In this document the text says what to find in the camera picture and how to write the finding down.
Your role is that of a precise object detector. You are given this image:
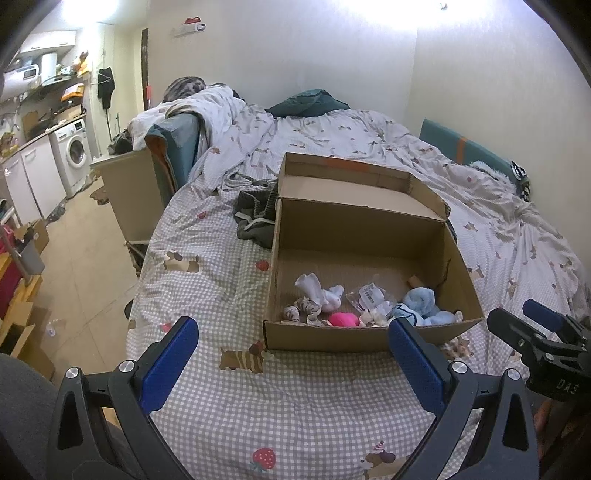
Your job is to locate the teal quilt orange lining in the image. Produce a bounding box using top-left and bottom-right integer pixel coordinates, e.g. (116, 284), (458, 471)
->
(145, 113), (204, 208)

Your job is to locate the white water heater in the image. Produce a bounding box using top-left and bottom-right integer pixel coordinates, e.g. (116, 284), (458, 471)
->
(39, 52), (58, 84)

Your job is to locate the teal pillow orange stripe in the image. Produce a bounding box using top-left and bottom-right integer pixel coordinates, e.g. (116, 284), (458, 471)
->
(419, 119), (518, 181)

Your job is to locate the person's left leg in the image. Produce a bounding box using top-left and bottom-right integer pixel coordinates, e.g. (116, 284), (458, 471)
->
(0, 353), (121, 480)

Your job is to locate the grey patterned sock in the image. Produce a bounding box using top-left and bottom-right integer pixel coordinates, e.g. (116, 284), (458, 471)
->
(283, 299), (324, 326)

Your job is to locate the yellow wooden rack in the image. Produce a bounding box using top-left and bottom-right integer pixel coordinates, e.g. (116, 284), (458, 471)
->
(0, 251), (56, 379)

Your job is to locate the black white checked cloth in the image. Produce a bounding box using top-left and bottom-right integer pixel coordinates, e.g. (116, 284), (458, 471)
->
(510, 161), (532, 200)

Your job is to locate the light blue plush toy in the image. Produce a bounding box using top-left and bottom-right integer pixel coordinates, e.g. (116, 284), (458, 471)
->
(390, 287), (458, 328)

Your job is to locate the clear plastic bag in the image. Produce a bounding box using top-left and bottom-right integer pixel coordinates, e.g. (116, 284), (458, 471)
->
(347, 282), (398, 319)

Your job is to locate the dark teal cushion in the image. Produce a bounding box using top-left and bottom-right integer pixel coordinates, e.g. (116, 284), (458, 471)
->
(267, 89), (351, 117)

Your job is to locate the beige bedside cabinet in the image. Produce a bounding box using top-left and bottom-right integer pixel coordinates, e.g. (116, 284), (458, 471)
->
(90, 150), (162, 245)

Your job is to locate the grey striped blanket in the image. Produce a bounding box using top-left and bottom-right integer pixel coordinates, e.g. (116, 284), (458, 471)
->
(164, 77), (206, 103)

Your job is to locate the grey bin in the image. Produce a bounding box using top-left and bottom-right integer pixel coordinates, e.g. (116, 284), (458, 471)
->
(4, 226), (46, 276)

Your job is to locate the white washing machine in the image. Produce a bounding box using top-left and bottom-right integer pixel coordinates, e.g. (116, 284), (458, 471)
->
(48, 119), (92, 197)

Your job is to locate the white kitchen cabinet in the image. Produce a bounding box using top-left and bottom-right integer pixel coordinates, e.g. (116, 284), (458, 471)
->
(0, 136), (68, 223)

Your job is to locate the black hanging garment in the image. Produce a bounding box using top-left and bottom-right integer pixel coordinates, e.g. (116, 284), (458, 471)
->
(97, 67), (115, 109)

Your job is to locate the white fluffy blanket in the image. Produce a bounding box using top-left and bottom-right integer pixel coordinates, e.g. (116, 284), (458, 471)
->
(471, 160), (513, 182)

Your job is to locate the dark grey garment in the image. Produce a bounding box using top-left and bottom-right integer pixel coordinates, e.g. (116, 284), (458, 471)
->
(235, 188), (279, 250)

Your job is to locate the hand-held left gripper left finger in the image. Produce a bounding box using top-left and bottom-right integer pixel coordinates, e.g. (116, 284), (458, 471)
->
(46, 316), (200, 480)

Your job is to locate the white wall rack red item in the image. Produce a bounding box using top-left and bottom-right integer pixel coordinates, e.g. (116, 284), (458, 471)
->
(173, 16), (206, 37)

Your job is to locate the white sock pair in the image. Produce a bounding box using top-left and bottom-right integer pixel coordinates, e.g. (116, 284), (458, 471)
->
(295, 273), (321, 301)

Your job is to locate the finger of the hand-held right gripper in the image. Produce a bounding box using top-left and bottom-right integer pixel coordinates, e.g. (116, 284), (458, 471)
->
(487, 307), (555, 370)
(523, 299), (591, 344)

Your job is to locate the small cardboard box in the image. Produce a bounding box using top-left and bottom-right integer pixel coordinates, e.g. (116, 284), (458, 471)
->
(18, 220), (49, 253)

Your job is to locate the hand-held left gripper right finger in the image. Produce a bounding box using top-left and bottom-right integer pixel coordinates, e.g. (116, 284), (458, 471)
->
(388, 316), (541, 480)

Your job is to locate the small cream sock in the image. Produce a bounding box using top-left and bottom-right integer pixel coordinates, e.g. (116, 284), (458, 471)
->
(360, 309), (393, 328)

